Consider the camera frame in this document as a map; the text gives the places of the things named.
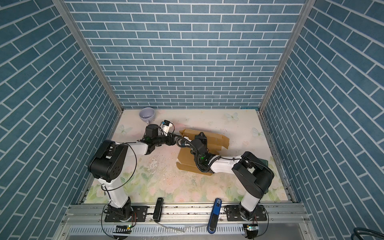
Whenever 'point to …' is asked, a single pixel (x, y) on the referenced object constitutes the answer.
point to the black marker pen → (158, 212)
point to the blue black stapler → (214, 216)
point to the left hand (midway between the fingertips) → (178, 136)
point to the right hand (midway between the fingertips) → (203, 130)
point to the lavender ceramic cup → (147, 114)
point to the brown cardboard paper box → (186, 158)
